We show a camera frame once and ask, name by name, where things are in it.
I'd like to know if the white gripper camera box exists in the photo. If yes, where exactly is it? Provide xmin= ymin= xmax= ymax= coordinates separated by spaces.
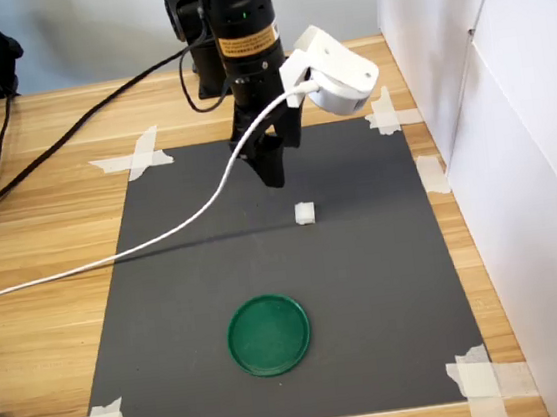
xmin=273 ymin=18 xmax=385 ymax=124

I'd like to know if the thick black braided cable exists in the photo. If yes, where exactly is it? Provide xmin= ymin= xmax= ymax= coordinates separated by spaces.
xmin=0 ymin=43 xmax=221 ymax=246

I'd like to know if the thin black cable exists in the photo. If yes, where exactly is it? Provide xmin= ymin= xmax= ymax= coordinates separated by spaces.
xmin=171 ymin=0 xmax=236 ymax=116

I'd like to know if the white partition board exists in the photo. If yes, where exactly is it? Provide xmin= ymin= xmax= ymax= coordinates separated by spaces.
xmin=375 ymin=0 xmax=528 ymax=172
xmin=427 ymin=0 xmax=557 ymax=417

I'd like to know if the dark grey mat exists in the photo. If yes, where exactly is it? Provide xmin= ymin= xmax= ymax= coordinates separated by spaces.
xmin=58 ymin=106 xmax=496 ymax=417

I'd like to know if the white camera cable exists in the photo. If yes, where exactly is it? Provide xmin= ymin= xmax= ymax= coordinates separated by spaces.
xmin=0 ymin=79 xmax=339 ymax=305

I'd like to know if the round green lid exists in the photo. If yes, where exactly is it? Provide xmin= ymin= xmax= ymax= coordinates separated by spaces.
xmin=222 ymin=290 xmax=317 ymax=382

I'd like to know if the small white plastic terminal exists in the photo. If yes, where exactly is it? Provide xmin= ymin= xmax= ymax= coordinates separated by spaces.
xmin=292 ymin=199 xmax=319 ymax=228

